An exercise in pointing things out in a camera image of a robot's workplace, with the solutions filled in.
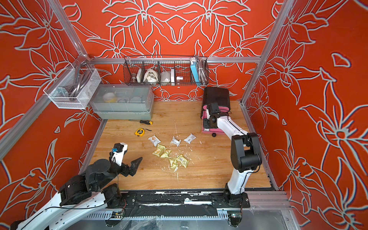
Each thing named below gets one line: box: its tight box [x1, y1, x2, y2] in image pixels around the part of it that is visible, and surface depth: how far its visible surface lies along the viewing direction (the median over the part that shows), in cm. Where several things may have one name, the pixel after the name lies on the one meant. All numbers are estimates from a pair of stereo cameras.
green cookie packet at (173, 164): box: [169, 158, 179, 172], surface depth 86 cm
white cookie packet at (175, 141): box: [170, 136, 182, 147], surface depth 95 cm
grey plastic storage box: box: [89, 83, 155, 120], surface depth 100 cm
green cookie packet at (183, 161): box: [175, 154, 189, 169], surface depth 87 cm
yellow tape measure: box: [134, 127, 146, 137], surface depth 101 cm
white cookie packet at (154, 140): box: [148, 134, 161, 147], surface depth 97 cm
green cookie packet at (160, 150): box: [151, 143, 166, 158], surface depth 92 cm
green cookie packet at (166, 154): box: [160, 148, 173, 159], surface depth 89 cm
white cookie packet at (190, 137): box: [183, 132, 197, 145], surface depth 97 cm
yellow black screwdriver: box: [129, 119, 153, 126], surface depth 106 cm
